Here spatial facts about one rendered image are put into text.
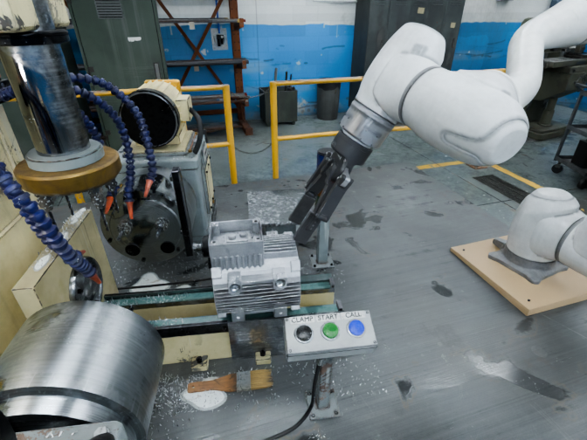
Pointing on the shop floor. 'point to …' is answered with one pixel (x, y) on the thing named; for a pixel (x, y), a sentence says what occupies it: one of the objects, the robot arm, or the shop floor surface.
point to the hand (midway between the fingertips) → (302, 221)
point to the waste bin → (328, 100)
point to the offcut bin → (285, 106)
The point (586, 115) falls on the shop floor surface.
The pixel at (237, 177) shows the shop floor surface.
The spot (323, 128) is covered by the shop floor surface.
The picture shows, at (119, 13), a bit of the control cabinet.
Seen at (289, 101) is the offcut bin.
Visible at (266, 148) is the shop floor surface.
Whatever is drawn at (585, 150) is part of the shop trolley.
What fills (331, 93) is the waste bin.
